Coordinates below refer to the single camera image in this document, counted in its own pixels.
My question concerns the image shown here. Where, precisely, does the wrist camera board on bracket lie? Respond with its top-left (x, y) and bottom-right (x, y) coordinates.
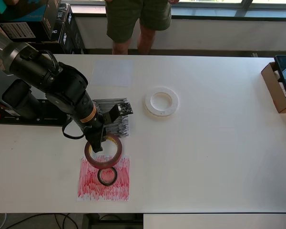
top-left (102, 102), bottom-right (134, 125)

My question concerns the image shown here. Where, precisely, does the white tape roll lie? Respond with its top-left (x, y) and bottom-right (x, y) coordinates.
top-left (143, 87), bottom-right (179, 118)

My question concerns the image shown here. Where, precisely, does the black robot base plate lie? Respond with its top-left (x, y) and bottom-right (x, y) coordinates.
top-left (35, 99), bottom-right (72, 127)

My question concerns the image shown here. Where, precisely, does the red 3M tape roll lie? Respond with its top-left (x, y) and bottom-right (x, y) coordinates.
top-left (84, 133), bottom-right (123, 169)

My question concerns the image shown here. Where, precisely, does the red scribbled paper sheet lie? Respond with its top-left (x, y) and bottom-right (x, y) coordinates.
top-left (76, 155), bottom-right (131, 202)

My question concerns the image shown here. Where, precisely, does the large black monitor box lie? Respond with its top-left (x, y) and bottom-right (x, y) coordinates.
top-left (58, 3), bottom-right (86, 55)

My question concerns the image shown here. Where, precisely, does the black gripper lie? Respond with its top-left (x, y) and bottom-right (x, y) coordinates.
top-left (82, 116), bottom-right (108, 153)

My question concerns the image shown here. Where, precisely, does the black box with white label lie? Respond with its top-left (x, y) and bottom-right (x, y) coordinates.
top-left (0, 0), bottom-right (61, 43)

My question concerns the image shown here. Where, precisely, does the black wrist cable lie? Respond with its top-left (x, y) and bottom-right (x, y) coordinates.
top-left (61, 114), bottom-right (86, 140)

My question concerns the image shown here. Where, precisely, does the person in green shorts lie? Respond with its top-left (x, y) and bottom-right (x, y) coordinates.
top-left (104, 0), bottom-right (172, 55)

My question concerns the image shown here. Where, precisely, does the black tape roll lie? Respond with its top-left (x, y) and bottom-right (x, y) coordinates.
top-left (97, 167), bottom-right (118, 187)

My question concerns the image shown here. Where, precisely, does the open brown cardboard box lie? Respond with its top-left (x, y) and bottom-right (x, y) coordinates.
top-left (261, 61), bottom-right (286, 114)

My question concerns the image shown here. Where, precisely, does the small black monitor box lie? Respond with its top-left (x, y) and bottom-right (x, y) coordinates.
top-left (50, 20), bottom-right (65, 44)

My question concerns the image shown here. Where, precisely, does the blank white paper sheet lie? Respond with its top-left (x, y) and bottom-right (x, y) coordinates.
top-left (90, 59), bottom-right (134, 88)

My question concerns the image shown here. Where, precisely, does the black floor cable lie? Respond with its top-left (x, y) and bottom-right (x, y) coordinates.
top-left (4, 213), bottom-right (86, 229)

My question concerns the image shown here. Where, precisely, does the black scribbled paper sheet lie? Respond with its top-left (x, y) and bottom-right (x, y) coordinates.
top-left (92, 97), bottom-right (130, 139)

